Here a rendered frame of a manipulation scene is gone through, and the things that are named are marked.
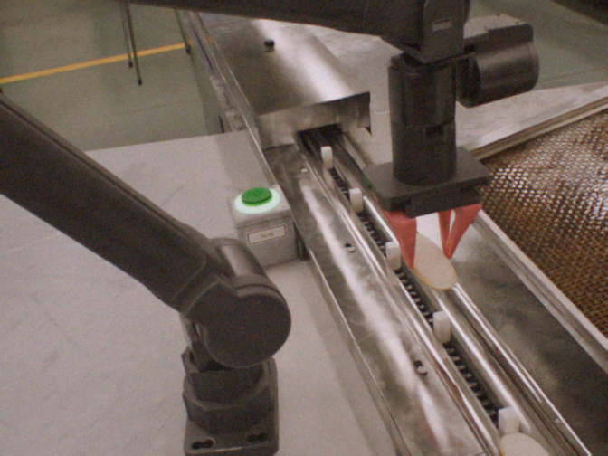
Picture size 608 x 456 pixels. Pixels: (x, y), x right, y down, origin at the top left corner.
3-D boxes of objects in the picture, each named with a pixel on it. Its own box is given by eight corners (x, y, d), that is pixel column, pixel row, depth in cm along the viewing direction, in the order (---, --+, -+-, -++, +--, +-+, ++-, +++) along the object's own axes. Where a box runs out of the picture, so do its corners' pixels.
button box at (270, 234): (238, 263, 102) (223, 193, 96) (294, 250, 104) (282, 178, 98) (249, 297, 95) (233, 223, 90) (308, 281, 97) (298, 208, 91)
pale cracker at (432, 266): (392, 242, 78) (391, 232, 78) (426, 233, 79) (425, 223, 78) (429, 295, 70) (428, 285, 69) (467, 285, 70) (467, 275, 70)
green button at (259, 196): (240, 202, 95) (237, 191, 95) (270, 194, 96) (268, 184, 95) (245, 216, 92) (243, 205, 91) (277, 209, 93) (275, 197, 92)
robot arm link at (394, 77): (374, 48, 64) (405, 66, 60) (445, 30, 66) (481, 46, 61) (379, 122, 68) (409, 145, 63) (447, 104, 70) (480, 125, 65)
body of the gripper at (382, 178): (492, 192, 68) (494, 116, 64) (384, 217, 66) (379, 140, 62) (461, 162, 73) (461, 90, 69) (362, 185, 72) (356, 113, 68)
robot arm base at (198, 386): (195, 375, 79) (185, 467, 69) (179, 316, 75) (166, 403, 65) (277, 365, 79) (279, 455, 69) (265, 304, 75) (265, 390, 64)
